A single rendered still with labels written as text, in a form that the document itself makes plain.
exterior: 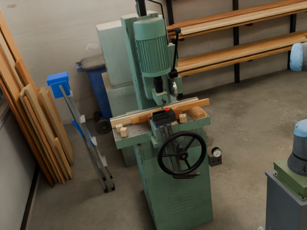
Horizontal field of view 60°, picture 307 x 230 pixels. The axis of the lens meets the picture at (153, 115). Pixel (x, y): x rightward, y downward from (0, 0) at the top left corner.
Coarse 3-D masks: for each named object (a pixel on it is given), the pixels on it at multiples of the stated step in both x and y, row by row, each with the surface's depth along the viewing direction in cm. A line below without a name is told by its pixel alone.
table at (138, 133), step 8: (184, 112) 174; (176, 120) 165; (192, 120) 162; (200, 120) 163; (208, 120) 165; (112, 128) 170; (128, 128) 166; (136, 128) 165; (144, 128) 163; (184, 128) 163; (192, 128) 164; (120, 136) 159; (128, 136) 157; (136, 136) 157; (144, 136) 158; (152, 136) 159; (120, 144) 157; (128, 144) 158; (136, 144) 159; (160, 144) 152; (168, 144) 153
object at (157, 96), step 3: (153, 90) 171; (153, 93) 169; (156, 93) 166; (159, 93) 165; (162, 93) 164; (165, 93) 163; (153, 96) 173; (156, 96) 163; (159, 96) 163; (162, 96) 163; (165, 96) 164; (156, 99) 165; (159, 99) 164; (165, 99) 165; (156, 102) 168; (159, 102) 164; (162, 102) 165; (168, 102) 166
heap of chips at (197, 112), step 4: (192, 108) 170; (196, 108) 168; (200, 108) 168; (192, 112) 167; (196, 112) 165; (200, 112) 164; (204, 112) 165; (192, 116) 166; (196, 116) 164; (200, 116) 164; (204, 116) 164
